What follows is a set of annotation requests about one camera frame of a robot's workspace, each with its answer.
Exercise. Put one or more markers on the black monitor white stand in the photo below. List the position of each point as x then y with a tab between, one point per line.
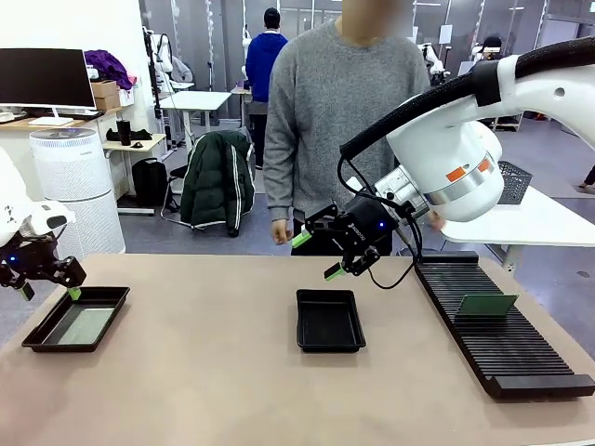
44	76

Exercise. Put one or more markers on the person in navy hoodie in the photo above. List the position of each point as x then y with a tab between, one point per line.
492	44

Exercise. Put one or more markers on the person's left hand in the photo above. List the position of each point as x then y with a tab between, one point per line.
438	223

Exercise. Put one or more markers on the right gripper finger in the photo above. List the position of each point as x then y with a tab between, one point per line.
360	265
321	223

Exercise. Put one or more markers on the green perforated circuit board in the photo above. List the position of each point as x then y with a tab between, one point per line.
488	306
88	325

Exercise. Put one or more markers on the wooden top office desk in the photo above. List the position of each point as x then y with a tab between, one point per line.
14	124

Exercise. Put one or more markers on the white side table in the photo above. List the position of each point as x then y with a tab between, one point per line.
534	223

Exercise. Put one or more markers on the white cylindrical air purifier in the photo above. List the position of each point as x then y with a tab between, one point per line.
74	176

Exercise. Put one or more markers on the white background work table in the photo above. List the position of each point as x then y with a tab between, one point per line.
241	93

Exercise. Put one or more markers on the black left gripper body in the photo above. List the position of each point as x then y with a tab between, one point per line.
23	255

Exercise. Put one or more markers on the black keyboard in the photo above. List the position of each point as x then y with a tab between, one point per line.
83	113

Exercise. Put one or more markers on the black cloth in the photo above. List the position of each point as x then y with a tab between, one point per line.
139	135

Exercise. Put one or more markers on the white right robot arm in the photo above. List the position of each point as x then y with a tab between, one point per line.
446	153

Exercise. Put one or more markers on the white paper sign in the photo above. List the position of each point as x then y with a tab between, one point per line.
445	35

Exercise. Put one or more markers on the white standing desk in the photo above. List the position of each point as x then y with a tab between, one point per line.
195	100

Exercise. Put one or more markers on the person's right forearm grey sleeve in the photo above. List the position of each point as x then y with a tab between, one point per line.
279	190

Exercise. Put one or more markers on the seated person in grey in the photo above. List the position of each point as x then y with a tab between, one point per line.
182	72

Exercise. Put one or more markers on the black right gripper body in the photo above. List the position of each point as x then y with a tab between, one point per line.
367	227

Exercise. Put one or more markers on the black backpack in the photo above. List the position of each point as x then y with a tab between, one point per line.
149	183

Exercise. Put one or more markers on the person in grey sweater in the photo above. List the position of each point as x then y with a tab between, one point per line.
334	116

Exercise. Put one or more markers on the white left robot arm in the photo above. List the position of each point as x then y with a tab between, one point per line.
9	200

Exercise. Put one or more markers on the black slotted board rack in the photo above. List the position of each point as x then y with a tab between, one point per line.
511	353

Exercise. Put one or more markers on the brown cardboard box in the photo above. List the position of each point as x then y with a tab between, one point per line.
104	88
108	103

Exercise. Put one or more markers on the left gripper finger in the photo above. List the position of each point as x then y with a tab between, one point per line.
70	274
14	281

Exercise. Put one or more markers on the white box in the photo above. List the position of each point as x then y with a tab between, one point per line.
126	96

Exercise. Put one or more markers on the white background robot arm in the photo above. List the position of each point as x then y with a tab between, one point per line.
166	53
432	58
245	42

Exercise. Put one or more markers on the small wooden desk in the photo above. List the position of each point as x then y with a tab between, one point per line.
155	139

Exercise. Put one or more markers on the purple cloth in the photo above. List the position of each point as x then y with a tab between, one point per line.
107	65

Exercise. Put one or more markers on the person in blue hoodie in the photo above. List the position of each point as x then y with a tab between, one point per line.
260	60

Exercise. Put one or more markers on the black plastic ESD tray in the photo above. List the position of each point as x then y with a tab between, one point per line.
48	331
330	323

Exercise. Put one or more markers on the grey plastic basket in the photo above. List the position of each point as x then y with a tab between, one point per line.
516	183

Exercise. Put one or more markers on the person's right hand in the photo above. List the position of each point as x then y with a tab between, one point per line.
280	232

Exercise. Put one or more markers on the black tumbler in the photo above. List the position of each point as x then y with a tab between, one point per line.
124	132

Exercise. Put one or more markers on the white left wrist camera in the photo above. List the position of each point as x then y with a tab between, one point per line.
46	216

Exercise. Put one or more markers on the dark green striped jacket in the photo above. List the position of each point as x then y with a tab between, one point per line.
209	186

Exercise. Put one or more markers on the black computer mouse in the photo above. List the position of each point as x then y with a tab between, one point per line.
137	145

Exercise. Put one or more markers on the black metal chair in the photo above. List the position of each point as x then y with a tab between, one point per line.
175	172

